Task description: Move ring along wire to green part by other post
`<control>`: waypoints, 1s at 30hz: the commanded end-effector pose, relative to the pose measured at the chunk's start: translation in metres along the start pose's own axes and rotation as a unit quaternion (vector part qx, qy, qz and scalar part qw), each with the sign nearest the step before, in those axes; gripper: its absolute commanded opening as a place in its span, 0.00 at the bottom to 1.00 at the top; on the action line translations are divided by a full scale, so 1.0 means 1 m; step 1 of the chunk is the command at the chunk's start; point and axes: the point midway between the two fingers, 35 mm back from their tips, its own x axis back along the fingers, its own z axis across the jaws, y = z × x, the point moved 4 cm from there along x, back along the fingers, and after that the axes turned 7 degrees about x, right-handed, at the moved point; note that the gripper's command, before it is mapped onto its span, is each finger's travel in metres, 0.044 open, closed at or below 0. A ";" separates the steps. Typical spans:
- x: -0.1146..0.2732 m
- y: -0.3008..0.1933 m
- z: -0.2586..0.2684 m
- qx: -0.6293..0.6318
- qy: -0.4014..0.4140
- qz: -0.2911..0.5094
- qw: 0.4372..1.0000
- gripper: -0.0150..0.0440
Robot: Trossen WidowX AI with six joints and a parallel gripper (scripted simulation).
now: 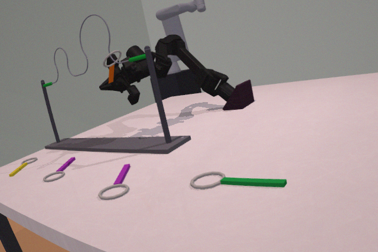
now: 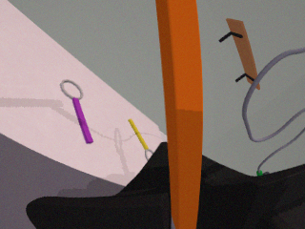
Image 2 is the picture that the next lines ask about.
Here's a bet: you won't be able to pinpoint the orange long bar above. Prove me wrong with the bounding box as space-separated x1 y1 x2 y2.
155 0 202 229

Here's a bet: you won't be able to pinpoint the grey loop with purple handle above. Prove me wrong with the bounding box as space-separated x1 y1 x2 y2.
61 80 94 144

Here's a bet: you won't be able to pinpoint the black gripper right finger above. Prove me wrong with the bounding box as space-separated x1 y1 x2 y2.
197 154 305 229

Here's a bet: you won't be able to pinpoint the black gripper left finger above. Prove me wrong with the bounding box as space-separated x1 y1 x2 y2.
26 141 172 229

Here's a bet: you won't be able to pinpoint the grey loop with yellow handle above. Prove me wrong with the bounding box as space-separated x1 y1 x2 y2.
129 119 153 160

